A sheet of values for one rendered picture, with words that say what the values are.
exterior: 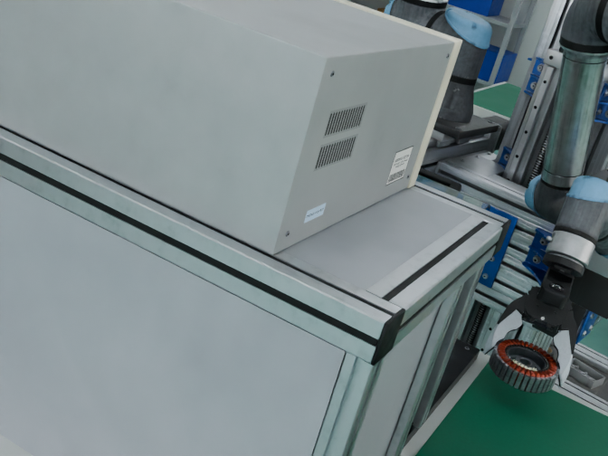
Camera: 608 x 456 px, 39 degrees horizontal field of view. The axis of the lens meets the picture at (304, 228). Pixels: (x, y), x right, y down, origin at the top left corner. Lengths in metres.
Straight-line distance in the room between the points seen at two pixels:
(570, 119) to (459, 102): 0.46
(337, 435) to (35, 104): 0.48
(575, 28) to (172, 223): 0.90
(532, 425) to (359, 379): 0.71
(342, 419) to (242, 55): 0.36
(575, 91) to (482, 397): 0.56
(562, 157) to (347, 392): 0.92
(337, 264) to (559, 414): 0.77
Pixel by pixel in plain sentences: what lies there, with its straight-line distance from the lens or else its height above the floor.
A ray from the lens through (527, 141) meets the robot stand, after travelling 2.07.
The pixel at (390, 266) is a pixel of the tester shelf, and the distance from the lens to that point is 0.91.
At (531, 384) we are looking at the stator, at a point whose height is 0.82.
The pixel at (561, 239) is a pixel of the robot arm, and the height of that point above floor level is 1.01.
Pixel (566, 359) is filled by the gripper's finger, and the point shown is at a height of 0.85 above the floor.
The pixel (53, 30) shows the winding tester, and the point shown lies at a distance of 0.97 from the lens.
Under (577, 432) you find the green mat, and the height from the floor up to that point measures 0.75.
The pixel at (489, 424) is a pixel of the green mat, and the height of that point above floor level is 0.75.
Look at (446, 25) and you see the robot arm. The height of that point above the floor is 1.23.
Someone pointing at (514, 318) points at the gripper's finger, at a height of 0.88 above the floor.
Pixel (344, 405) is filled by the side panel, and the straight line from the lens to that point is 0.85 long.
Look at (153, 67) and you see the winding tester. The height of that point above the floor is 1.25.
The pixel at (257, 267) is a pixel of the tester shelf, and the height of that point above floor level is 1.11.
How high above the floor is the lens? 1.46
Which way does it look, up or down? 22 degrees down
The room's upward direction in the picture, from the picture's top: 16 degrees clockwise
